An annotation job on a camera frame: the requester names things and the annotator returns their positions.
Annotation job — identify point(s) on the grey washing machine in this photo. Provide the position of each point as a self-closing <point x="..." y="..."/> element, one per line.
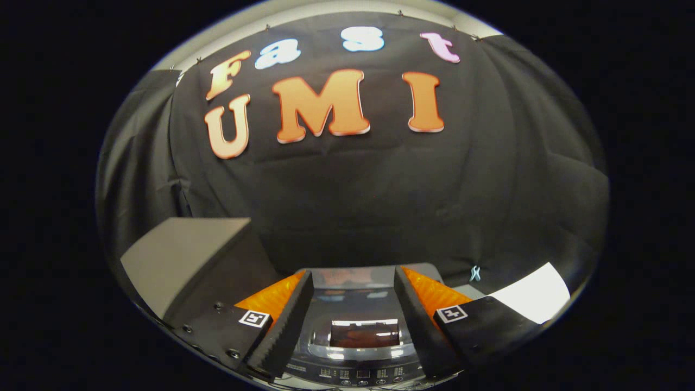
<point x="358" y="374"/>

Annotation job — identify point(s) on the row of black cloth clips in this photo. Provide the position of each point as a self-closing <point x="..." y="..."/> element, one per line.
<point x="400" y="12"/>

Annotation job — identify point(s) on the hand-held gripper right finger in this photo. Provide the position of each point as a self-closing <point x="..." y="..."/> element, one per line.
<point x="418" y="331"/>

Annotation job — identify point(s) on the light blue clip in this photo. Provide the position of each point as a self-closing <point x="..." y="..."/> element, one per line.
<point x="475" y="273"/>

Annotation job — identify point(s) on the dark transparent washing machine lid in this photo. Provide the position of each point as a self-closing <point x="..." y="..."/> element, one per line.
<point x="358" y="304"/>

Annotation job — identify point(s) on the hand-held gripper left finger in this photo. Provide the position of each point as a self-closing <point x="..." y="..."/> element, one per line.
<point x="285" y="331"/>

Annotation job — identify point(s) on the white sheet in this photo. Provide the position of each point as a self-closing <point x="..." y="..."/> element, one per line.
<point x="535" y="293"/>

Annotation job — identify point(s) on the black backdrop cloth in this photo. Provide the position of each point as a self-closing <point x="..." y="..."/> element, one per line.
<point x="369" y="190"/>

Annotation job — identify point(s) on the grey box stand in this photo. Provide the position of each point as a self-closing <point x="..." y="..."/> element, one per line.
<point x="184" y="255"/>

